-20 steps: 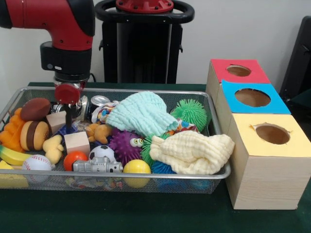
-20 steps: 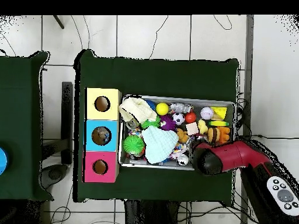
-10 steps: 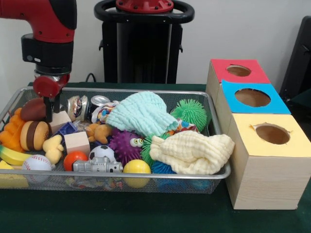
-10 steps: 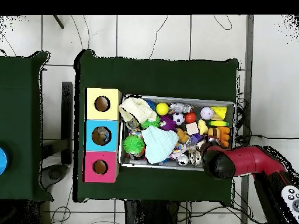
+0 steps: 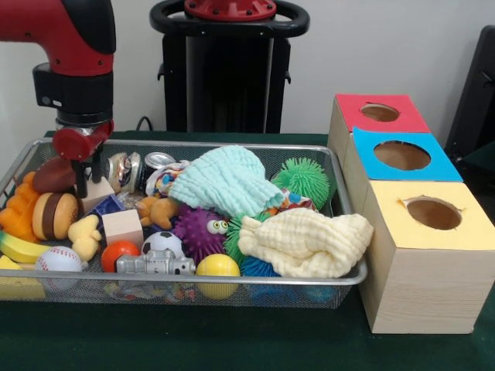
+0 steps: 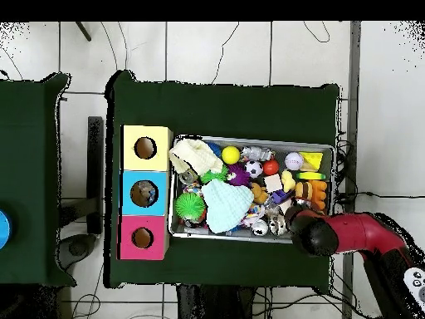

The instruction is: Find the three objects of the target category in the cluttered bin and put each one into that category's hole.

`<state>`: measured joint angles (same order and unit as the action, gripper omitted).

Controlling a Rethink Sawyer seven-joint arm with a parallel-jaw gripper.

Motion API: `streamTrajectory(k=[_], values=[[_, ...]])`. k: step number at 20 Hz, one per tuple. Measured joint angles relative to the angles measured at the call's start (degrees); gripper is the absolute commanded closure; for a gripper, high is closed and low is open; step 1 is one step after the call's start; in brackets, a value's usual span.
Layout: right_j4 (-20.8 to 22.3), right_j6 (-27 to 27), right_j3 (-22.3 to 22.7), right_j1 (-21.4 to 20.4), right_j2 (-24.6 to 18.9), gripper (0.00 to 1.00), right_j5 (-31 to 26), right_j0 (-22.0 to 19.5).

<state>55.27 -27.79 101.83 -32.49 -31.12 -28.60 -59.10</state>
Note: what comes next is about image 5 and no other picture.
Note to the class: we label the tan wooden cube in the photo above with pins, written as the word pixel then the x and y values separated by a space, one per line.
pixel 99 193

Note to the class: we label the black chair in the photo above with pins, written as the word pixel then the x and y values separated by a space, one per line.
pixel 476 100

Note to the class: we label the white baseball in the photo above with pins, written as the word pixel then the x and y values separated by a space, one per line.
pixel 58 260

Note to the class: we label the brown toy football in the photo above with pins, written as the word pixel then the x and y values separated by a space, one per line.
pixel 52 176

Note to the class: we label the white multicoloured printed packet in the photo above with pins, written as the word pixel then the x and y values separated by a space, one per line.
pixel 174 176

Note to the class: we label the yellow toy banana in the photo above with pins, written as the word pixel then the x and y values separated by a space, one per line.
pixel 19 249

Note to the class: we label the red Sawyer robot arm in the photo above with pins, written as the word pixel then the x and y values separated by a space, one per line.
pixel 69 46

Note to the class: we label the wooden box with three holes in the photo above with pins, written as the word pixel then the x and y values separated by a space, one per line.
pixel 425 286

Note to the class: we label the small soccer ball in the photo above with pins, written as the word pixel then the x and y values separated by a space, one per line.
pixel 162 243

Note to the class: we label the small green spiky toy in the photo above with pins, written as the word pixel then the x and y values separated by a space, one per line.
pixel 232 239

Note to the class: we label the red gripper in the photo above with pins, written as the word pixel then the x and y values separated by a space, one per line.
pixel 77 143

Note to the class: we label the mint green cloth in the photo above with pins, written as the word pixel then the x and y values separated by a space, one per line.
pixel 228 182

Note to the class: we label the green fuzzy toy with eyes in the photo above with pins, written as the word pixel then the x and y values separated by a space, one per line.
pixel 303 182

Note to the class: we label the toy hamburger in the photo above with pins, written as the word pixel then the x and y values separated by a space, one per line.
pixel 54 215

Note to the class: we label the silver robot toy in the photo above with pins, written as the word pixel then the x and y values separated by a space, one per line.
pixel 155 264

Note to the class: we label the multicoloured toy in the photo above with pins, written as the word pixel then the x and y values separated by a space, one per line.
pixel 292 202

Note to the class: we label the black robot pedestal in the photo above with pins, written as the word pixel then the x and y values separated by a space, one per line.
pixel 224 85

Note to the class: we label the yellow ball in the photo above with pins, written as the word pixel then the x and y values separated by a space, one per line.
pixel 218 267

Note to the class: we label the blue spiky ball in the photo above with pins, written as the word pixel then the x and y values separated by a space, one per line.
pixel 259 267

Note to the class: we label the yellow duck toy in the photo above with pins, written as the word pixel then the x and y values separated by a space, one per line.
pixel 83 236

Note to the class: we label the yellow block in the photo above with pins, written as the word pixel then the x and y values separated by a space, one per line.
pixel 15 287

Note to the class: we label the red soda can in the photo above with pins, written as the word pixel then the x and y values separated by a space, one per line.
pixel 157 166

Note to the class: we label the purple fuzzy toy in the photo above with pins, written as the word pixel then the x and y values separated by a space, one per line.
pixel 199 232

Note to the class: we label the small red ball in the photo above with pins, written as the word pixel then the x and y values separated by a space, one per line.
pixel 120 255

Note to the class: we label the clear mesh bin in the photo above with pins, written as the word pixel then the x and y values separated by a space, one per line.
pixel 340 178

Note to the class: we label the orange spiky toy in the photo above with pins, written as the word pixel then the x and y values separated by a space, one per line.
pixel 15 216

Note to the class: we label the orange plush toy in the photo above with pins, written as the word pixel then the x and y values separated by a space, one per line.
pixel 158 210

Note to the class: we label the purple block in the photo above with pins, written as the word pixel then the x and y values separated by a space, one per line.
pixel 108 205

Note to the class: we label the pale yellow cloth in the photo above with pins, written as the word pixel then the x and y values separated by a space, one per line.
pixel 309 243

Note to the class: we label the small wooden block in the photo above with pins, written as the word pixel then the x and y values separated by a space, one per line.
pixel 122 228

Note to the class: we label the crushed silver can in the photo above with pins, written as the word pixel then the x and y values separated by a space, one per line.
pixel 124 171

